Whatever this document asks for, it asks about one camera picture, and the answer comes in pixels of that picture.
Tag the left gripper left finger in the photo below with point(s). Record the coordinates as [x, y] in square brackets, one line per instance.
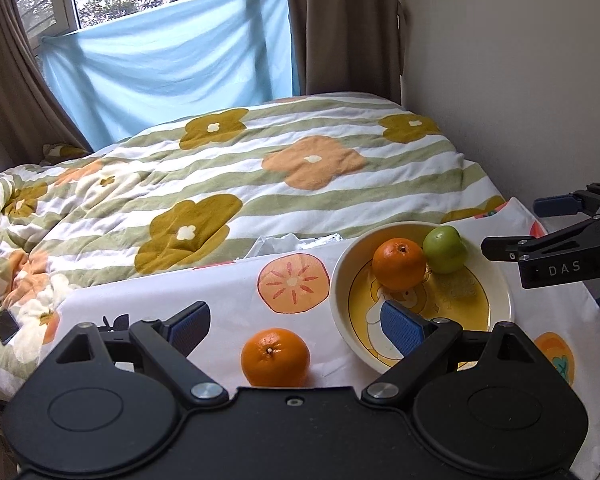
[164, 347]

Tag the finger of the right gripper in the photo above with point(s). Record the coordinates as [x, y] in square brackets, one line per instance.
[585, 201]
[580, 240]

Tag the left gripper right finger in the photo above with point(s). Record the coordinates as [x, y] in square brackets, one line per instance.
[426, 347]

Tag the orange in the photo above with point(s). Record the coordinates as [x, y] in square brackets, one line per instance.
[276, 358]
[399, 264]

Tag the green apple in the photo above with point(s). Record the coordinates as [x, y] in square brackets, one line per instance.
[445, 250]

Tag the yellow duck bowl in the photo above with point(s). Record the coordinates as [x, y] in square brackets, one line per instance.
[476, 296]

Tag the floral striped duvet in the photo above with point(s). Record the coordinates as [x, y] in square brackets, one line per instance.
[202, 190]

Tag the black smartphone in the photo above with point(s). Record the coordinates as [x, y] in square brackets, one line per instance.
[9, 326]

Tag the left brown curtain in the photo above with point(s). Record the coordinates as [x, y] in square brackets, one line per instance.
[30, 115]

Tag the brown curtain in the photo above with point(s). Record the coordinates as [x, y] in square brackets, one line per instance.
[347, 45]
[30, 115]

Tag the blue window cloth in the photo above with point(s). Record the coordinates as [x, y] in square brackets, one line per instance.
[180, 60]

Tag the right brown curtain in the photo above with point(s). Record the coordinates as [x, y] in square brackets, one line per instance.
[347, 45]

